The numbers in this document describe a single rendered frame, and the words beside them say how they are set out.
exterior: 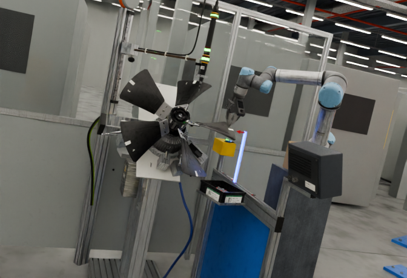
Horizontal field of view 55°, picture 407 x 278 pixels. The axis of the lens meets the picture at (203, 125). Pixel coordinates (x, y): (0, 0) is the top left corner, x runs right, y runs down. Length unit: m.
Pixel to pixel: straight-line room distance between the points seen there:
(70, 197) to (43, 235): 0.33
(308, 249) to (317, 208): 0.27
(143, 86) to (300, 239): 1.32
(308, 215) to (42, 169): 1.81
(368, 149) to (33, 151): 5.08
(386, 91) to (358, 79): 0.54
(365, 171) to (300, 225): 4.26
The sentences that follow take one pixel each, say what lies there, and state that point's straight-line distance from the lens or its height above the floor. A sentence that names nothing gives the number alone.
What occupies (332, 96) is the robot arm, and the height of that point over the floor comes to 1.49.
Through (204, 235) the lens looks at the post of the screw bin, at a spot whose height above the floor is 0.56.
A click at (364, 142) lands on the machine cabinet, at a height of 1.05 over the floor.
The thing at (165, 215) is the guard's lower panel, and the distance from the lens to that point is 3.17.
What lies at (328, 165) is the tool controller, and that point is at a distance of 1.71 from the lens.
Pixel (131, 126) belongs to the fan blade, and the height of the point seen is 1.13.
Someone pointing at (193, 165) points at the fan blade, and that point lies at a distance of 2.13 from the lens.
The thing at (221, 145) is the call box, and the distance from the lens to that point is 2.61.
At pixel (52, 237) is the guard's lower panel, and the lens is 3.13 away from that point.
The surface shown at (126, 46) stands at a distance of 2.66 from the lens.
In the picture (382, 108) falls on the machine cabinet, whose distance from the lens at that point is 6.68.
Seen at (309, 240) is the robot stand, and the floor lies 0.62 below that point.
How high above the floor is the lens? 1.41
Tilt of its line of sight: 6 degrees down
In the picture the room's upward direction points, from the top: 12 degrees clockwise
